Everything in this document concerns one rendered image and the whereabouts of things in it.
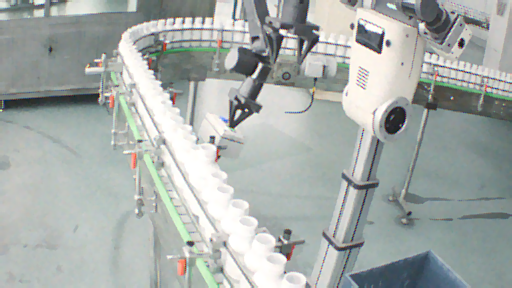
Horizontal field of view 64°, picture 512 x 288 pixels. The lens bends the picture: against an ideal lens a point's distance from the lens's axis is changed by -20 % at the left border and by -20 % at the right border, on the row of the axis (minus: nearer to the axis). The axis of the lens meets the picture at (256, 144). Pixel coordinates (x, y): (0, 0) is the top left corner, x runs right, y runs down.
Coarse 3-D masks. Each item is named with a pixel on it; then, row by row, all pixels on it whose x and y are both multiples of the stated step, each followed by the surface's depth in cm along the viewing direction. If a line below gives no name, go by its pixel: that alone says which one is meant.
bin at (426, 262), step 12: (420, 252) 124; (432, 252) 124; (384, 264) 118; (396, 264) 120; (408, 264) 123; (420, 264) 127; (432, 264) 124; (444, 264) 119; (348, 276) 112; (360, 276) 116; (372, 276) 118; (384, 276) 121; (396, 276) 123; (408, 276) 127; (420, 276) 129; (432, 276) 124; (444, 276) 119; (456, 276) 115
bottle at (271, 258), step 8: (272, 256) 83; (280, 256) 82; (264, 264) 81; (272, 264) 80; (280, 264) 80; (256, 272) 84; (264, 272) 81; (272, 272) 80; (280, 272) 81; (256, 280) 82; (264, 280) 81; (272, 280) 81; (280, 280) 81
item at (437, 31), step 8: (440, 8) 117; (448, 8) 121; (440, 16) 117; (448, 16) 119; (456, 16) 118; (424, 24) 122; (432, 24) 119; (440, 24) 118; (448, 24) 119; (424, 32) 126; (432, 32) 122; (440, 32) 120; (448, 32) 120; (432, 40) 123; (440, 40) 120
